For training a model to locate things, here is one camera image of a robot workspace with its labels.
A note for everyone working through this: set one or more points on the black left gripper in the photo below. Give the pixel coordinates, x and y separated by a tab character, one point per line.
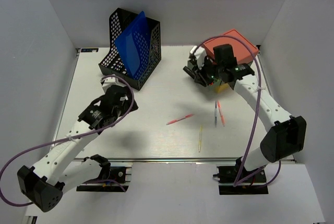
127	102

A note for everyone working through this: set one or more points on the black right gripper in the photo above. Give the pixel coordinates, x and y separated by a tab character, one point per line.
203	80

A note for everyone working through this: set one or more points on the green drawer box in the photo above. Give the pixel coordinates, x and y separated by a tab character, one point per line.
210	82

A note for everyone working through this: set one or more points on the yellow drawer box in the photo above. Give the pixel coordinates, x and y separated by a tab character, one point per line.
220	88

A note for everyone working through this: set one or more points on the thin blue pen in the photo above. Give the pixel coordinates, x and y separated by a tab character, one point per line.
215	113

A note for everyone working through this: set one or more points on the thin orange pen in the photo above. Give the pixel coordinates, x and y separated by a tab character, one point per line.
220	112

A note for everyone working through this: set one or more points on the orange drawer box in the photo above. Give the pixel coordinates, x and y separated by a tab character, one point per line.
242	55

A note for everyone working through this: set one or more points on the blue plastic folder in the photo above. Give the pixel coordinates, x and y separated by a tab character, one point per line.
133	46

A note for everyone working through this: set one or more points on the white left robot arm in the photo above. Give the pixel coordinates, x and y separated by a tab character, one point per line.
45	182

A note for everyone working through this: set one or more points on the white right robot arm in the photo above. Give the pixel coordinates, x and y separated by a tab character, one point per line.
285	133

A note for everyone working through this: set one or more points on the thin pink pen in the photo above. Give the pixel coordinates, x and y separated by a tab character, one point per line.
180	119

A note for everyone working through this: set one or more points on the thin yellow pen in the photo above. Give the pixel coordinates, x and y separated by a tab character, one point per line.
200	139

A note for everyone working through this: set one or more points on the black mesh file rack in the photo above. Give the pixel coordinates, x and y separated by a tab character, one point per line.
112	63

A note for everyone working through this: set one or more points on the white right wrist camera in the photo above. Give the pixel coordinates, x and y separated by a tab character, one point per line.
199	55

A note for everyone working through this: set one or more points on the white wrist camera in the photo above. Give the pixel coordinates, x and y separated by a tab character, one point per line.
107	82
199	55

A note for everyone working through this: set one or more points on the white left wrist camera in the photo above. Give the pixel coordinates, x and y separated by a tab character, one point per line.
107	82

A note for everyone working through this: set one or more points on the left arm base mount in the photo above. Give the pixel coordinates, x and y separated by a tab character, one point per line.
118	180

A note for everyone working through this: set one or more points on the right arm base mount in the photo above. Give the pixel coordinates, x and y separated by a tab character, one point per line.
246	184

